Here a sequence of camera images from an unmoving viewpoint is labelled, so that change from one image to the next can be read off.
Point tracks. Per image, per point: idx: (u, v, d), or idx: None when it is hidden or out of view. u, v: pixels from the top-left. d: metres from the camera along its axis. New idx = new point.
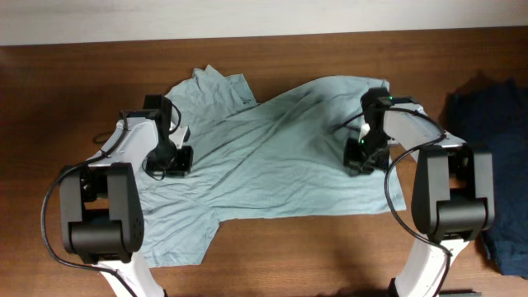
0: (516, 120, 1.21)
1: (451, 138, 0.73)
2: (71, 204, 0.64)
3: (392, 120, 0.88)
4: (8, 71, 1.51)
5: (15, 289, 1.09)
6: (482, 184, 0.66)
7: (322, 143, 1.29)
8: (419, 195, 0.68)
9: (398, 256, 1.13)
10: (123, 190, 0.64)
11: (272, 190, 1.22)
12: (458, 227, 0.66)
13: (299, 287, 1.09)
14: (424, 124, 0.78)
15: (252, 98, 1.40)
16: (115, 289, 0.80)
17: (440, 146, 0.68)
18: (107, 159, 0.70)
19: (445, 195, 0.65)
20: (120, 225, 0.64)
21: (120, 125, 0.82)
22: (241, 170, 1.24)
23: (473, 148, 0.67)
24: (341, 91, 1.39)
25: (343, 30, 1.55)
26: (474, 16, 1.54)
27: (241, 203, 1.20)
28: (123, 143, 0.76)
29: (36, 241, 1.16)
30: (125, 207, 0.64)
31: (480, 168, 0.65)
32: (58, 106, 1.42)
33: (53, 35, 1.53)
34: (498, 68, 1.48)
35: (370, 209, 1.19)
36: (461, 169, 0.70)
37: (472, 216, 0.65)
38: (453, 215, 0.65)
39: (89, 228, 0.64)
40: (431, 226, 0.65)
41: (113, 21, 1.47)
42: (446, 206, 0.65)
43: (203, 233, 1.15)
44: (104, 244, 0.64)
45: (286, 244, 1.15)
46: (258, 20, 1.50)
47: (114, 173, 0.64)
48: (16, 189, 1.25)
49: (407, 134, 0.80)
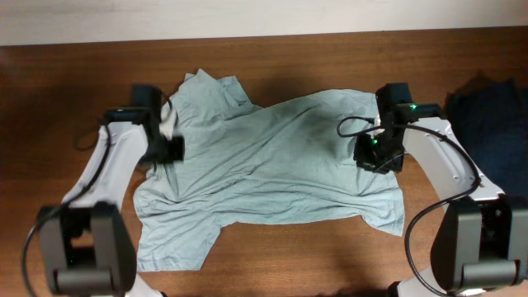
0: (515, 121, 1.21)
1: (487, 184, 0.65)
2: (54, 248, 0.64)
3: (412, 138, 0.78)
4: (8, 72, 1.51)
5: (15, 289, 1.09)
6: (517, 242, 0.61)
7: (322, 148, 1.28)
8: (443, 251, 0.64)
9: (398, 256, 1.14)
10: (108, 236, 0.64)
11: (274, 197, 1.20)
12: (483, 285, 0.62)
13: (299, 287, 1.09)
14: (455, 156, 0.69)
15: (247, 101, 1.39)
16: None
17: (474, 201, 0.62)
18: (89, 191, 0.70)
19: (473, 257, 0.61)
20: (109, 271, 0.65)
21: (102, 136, 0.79)
22: (240, 176, 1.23)
23: (510, 202, 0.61)
24: (337, 95, 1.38)
25: (343, 29, 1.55)
26: (473, 16, 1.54)
27: (242, 209, 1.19)
28: (107, 165, 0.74)
29: (36, 242, 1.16)
30: (111, 252, 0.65)
31: (516, 225, 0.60)
32: (57, 106, 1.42)
33: (52, 35, 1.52)
34: (497, 69, 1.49)
35: (372, 216, 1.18)
36: (492, 219, 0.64)
37: (500, 275, 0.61)
38: (478, 274, 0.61)
39: (77, 274, 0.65)
40: (455, 285, 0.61)
41: (113, 21, 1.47)
42: (474, 266, 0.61)
43: (203, 239, 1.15)
44: (93, 286, 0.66)
45: (285, 244, 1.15)
46: (257, 21, 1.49)
47: (96, 217, 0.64)
48: (15, 190, 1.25)
49: (432, 164, 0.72)
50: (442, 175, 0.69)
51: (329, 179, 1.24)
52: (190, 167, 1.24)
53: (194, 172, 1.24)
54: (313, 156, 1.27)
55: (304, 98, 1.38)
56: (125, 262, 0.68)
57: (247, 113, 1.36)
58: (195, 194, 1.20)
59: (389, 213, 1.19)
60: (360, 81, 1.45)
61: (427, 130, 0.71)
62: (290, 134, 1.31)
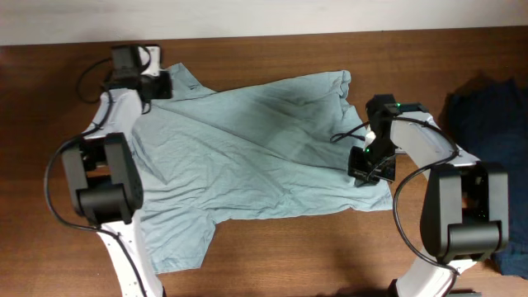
0: (515, 121, 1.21)
1: (464, 154, 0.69)
2: (77, 172, 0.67)
3: (401, 129, 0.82)
4: (7, 70, 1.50)
5: (15, 289, 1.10)
6: (497, 204, 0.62)
7: (304, 141, 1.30)
8: (429, 214, 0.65)
9: (398, 256, 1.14)
10: (120, 158, 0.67)
11: (266, 192, 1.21)
12: (469, 250, 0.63)
13: (299, 287, 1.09)
14: (436, 137, 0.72)
15: (198, 83, 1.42)
16: (115, 264, 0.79)
17: (453, 166, 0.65)
18: (101, 131, 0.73)
19: (457, 218, 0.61)
20: (122, 187, 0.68)
21: (105, 98, 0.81)
22: (228, 172, 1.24)
23: (487, 167, 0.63)
24: (303, 87, 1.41)
25: (343, 30, 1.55)
26: (473, 16, 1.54)
27: (235, 205, 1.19)
28: (111, 115, 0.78)
29: (36, 242, 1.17)
30: (124, 171, 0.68)
31: (494, 190, 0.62)
32: (56, 106, 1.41)
33: (51, 35, 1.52)
34: (495, 68, 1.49)
35: (360, 206, 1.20)
36: (473, 188, 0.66)
37: (484, 239, 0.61)
38: (464, 238, 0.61)
39: (96, 193, 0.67)
40: (441, 249, 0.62)
41: (113, 21, 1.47)
42: (460, 230, 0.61)
43: (200, 237, 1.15)
44: (110, 203, 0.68)
45: (285, 244, 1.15)
46: (257, 21, 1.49)
47: (110, 142, 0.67)
48: (16, 188, 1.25)
49: (417, 146, 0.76)
50: (426, 153, 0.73)
51: (318, 169, 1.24)
52: (176, 165, 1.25)
53: (181, 168, 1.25)
54: (299, 148, 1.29)
55: (273, 90, 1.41)
56: (134, 181, 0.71)
57: (226, 106, 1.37)
58: (187, 191, 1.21)
59: (377, 204, 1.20)
60: (360, 81, 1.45)
61: (409, 119, 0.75)
62: (272, 129, 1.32)
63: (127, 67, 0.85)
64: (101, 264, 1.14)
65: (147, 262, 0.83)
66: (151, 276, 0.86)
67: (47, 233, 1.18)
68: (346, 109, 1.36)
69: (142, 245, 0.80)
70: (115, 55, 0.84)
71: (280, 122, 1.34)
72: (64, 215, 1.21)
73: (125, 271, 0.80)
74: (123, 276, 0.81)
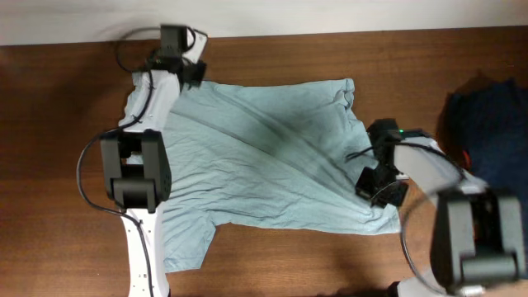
0: (516, 121, 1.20)
1: (470, 181, 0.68)
2: (112, 162, 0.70)
3: (403, 154, 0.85)
4: (5, 70, 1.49)
5: (16, 289, 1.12)
6: (509, 232, 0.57)
7: (310, 148, 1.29)
8: (437, 244, 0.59)
9: (398, 256, 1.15)
10: (154, 155, 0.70)
11: (268, 200, 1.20)
12: (483, 284, 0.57)
13: (299, 287, 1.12)
14: (439, 162, 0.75)
15: (209, 84, 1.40)
16: (130, 252, 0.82)
17: (462, 190, 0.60)
18: (139, 125, 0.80)
19: (469, 250, 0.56)
20: (153, 181, 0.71)
21: (145, 82, 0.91)
22: (233, 177, 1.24)
23: (498, 192, 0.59)
24: (311, 91, 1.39)
25: (343, 29, 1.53)
26: (478, 16, 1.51)
27: (237, 211, 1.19)
28: (150, 106, 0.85)
29: (36, 243, 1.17)
30: (157, 167, 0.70)
31: (506, 216, 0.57)
32: (56, 106, 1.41)
33: (46, 35, 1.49)
34: (495, 69, 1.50)
35: (366, 230, 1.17)
36: (483, 214, 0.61)
37: (497, 273, 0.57)
38: (477, 271, 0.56)
39: (129, 181, 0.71)
40: (453, 284, 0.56)
41: (110, 22, 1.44)
42: (472, 261, 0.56)
43: (200, 238, 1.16)
44: (139, 191, 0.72)
45: (286, 244, 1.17)
46: (257, 21, 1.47)
47: (146, 140, 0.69)
48: (15, 189, 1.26)
49: (420, 171, 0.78)
50: (430, 178, 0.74)
51: (322, 177, 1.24)
52: (182, 168, 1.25)
53: (186, 172, 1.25)
54: (304, 154, 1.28)
55: (281, 95, 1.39)
56: (165, 175, 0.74)
57: (234, 110, 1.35)
58: (189, 194, 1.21)
59: (384, 226, 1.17)
60: (360, 82, 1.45)
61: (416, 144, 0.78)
62: (280, 135, 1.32)
63: (173, 46, 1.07)
64: (101, 265, 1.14)
65: (160, 258, 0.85)
66: (162, 273, 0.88)
67: (46, 234, 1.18)
68: (354, 122, 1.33)
69: (159, 240, 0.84)
70: (164, 35, 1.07)
71: (287, 128, 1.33)
72: (64, 217, 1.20)
73: (139, 261, 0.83)
74: (134, 266, 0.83)
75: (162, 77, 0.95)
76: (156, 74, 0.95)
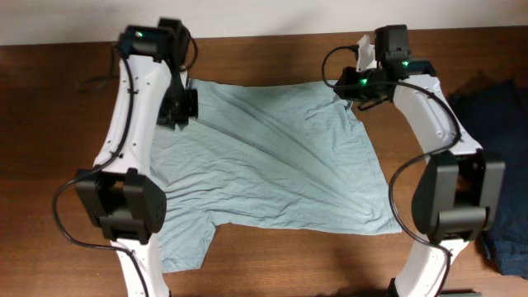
0: (516, 121, 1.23)
1: (467, 140, 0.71)
2: (94, 201, 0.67)
3: (401, 94, 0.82)
4: (7, 70, 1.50)
5: (15, 289, 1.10)
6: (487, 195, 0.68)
7: (311, 148, 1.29)
8: (421, 195, 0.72)
9: (399, 256, 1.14)
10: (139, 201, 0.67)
11: (268, 201, 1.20)
12: (456, 228, 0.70)
13: (300, 287, 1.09)
14: (439, 110, 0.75)
15: (211, 84, 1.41)
16: (125, 275, 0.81)
17: (452, 154, 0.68)
18: (119, 159, 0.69)
19: (450, 205, 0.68)
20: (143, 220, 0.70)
21: (125, 85, 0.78)
22: (233, 177, 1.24)
23: (486, 157, 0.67)
24: (313, 92, 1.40)
25: (341, 30, 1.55)
26: (470, 16, 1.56)
27: (236, 211, 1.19)
28: (132, 129, 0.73)
29: (39, 242, 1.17)
30: (145, 210, 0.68)
31: (489, 177, 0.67)
32: (58, 105, 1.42)
33: (54, 35, 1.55)
34: (494, 69, 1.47)
35: (366, 230, 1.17)
36: (469, 172, 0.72)
37: (470, 217, 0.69)
38: (452, 218, 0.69)
39: (117, 219, 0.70)
40: (431, 227, 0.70)
41: (115, 22, 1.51)
42: (448, 210, 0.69)
43: (200, 238, 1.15)
44: (129, 223, 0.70)
45: (286, 244, 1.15)
46: (257, 19, 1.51)
47: (130, 185, 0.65)
48: (16, 189, 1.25)
49: (417, 114, 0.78)
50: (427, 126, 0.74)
51: (322, 176, 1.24)
52: (182, 167, 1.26)
53: (186, 171, 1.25)
54: (304, 153, 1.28)
55: (281, 95, 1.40)
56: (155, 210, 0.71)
57: (234, 110, 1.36)
58: (189, 194, 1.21)
59: (384, 226, 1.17)
60: None
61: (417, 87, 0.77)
62: (280, 135, 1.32)
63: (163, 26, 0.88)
64: (101, 265, 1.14)
65: (156, 280, 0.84)
66: (161, 286, 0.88)
67: (48, 232, 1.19)
68: (354, 122, 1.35)
69: (156, 264, 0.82)
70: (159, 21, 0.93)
71: (287, 128, 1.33)
72: (65, 216, 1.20)
73: (134, 282, 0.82)
74: (130, 285, 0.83)
75: (148, 73, 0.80)
76: (137, 68, 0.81)
